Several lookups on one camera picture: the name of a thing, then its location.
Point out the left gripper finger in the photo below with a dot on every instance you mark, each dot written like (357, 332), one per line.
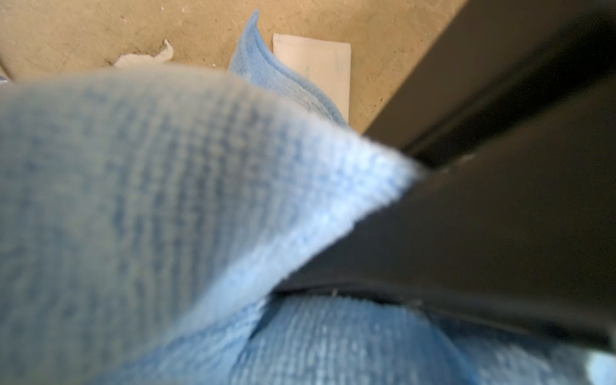
(512, 110)

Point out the white tube teal cap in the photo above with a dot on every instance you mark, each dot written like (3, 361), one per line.
(326, 64)

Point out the blue microfiber cloth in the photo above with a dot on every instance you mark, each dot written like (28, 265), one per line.
(147, 213)

